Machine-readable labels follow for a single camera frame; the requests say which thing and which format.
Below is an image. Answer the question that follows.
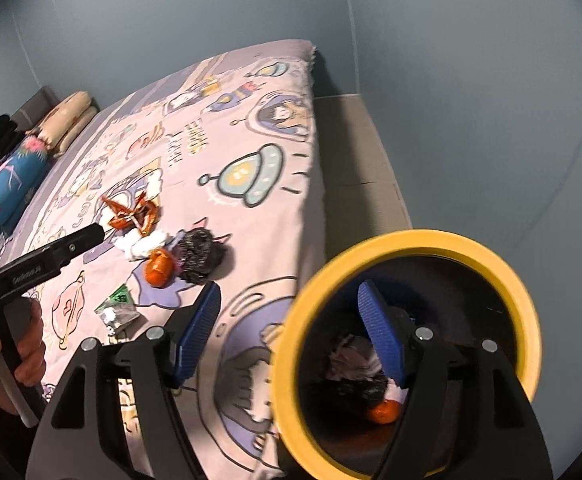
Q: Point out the green silver foil wrapper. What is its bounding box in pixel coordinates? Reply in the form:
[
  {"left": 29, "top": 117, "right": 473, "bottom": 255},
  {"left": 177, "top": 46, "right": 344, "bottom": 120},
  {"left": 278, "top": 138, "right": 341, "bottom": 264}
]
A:
[{"left": 94, "top": 284, "right": 140, "bottom": 336}]

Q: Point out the white tissue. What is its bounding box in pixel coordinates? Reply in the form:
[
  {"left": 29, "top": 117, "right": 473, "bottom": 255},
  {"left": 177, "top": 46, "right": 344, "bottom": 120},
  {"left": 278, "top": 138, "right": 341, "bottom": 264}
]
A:
[{"left": 113, "top": 229, "right": 172, "bottom": 261}]

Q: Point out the grey bed base ledge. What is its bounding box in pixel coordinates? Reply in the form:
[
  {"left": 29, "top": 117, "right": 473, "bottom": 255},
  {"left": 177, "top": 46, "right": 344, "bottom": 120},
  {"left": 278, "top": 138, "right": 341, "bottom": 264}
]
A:
[{"left": 314, "top": 94, "right": 412, "bottom": 259}]

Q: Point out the cartoon space print bedsheet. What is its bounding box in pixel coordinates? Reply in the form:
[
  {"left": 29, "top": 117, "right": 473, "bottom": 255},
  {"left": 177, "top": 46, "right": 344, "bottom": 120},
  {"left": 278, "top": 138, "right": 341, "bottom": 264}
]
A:
[{"left": 0, "top": 39, "right": 324, "bottom": 479}]

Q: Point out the yellow-rimmed dark trash bin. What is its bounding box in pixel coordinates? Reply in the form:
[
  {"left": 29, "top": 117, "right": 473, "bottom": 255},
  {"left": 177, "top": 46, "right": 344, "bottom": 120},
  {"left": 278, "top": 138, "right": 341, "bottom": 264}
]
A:
[{"left": 272, "top": 230, "right": 552, "bottom": 479}]

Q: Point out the beige folded blanket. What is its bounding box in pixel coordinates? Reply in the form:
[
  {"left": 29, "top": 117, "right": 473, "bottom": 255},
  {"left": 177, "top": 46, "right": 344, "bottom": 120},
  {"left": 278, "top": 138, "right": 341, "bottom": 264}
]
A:
[{"left": 36, "top": 90, "right": 98, "bottom": 157}]

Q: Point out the left hand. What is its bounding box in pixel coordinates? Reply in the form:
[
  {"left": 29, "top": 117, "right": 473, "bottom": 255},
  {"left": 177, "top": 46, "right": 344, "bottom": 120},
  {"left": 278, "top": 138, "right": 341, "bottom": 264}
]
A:
[{"left": 0, "top": 298, "right": 46, "bottom": 415}]

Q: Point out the blue floral folded quilt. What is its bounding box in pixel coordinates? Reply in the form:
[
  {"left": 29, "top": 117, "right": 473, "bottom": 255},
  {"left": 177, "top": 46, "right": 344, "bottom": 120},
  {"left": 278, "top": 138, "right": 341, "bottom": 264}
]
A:
[{"left": 0, "top": 136, "right": 50, "bottom": 235}]

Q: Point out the orange snack wrapper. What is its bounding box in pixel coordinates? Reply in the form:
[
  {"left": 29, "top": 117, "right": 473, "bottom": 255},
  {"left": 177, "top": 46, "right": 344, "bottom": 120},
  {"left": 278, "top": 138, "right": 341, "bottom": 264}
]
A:
[{"left": 102, "top": 192, "right": 160, "bottom": 237}]

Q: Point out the trash inside bin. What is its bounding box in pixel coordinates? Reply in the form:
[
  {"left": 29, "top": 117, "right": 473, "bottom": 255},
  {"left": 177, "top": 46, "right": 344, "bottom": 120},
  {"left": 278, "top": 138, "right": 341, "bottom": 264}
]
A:
[{"left": 319, "top": 334, "right": 408, "bottom": 426}]

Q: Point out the grey bed headboard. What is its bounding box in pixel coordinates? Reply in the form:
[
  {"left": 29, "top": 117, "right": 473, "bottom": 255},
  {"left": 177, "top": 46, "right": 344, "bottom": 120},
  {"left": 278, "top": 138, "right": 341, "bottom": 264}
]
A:
[{"left": 11, "top": 86, "right": 59, "bottom": 131}]

